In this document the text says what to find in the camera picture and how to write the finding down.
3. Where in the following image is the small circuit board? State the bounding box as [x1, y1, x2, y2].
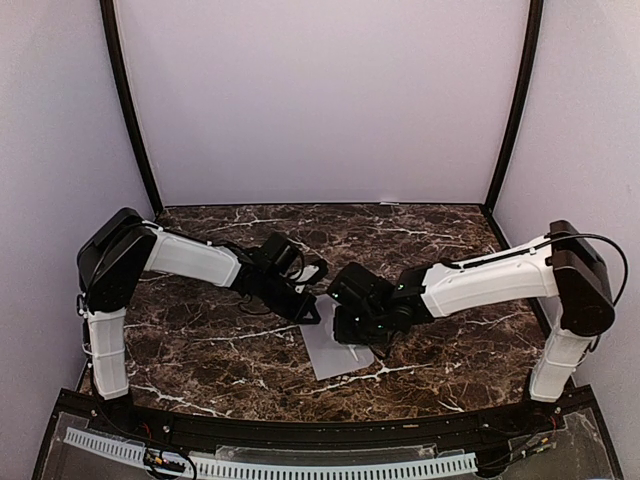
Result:
[143, 449, 186, 475]

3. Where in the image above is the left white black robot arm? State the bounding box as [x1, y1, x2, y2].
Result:
[76, 208, 328, 436]

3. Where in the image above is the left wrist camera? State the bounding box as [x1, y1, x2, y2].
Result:
[294, 259, 329, 293]

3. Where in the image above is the left black frame post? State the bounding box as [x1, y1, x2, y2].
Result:
[98, 0, 164, 216]

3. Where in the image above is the grey envelope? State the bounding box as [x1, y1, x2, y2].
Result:
[300, 294, 374, 381]

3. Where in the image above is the black front rail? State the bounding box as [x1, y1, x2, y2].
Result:
[56, 386, 595, 451]

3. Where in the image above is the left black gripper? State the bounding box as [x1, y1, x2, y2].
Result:
[258, 273, 320, 325]

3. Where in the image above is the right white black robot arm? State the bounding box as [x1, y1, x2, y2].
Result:
[327, 220, 622, 434]

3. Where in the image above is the right black frame post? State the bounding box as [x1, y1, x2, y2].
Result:
[484, 0, 544, 214]

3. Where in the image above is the black frame post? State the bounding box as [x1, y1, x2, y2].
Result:
[484, 0, 544, 214]
[98, 0, 164, 216]

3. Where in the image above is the white slotted cable duct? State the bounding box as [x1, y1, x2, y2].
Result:
[63, 427, 478, 479]

